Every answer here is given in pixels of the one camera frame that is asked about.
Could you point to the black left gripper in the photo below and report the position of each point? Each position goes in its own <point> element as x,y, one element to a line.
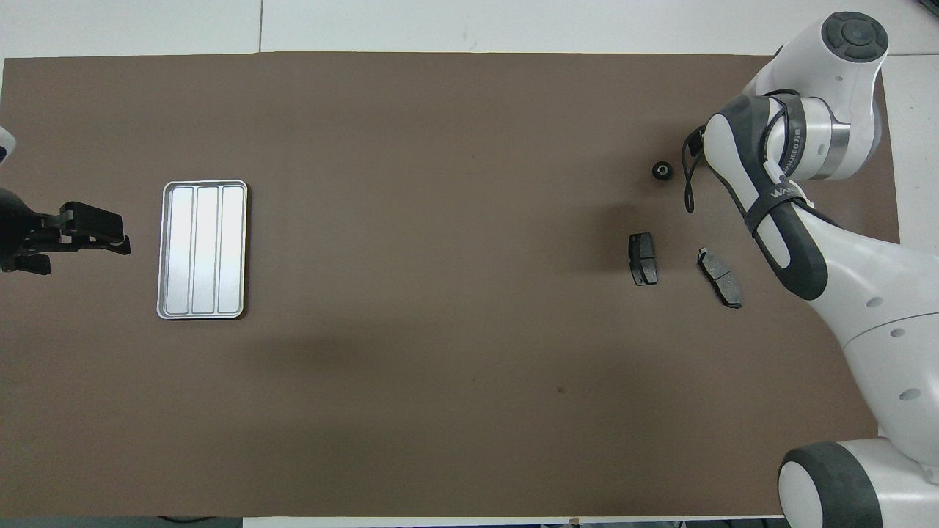
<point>18,235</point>

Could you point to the large black bearing gear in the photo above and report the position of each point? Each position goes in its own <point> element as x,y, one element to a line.
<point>662,170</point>

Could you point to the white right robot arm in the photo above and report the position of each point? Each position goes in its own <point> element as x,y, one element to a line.
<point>880,330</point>

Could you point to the silver metal tray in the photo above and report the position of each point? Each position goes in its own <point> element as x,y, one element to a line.
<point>202,249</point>

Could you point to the brown table mat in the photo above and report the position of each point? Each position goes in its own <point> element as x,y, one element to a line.
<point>469,220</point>

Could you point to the short grey brake pad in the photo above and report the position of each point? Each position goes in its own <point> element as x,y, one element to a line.
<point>643,260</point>

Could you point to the long grey brake pad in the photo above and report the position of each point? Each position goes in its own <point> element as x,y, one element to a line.
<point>720,279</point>

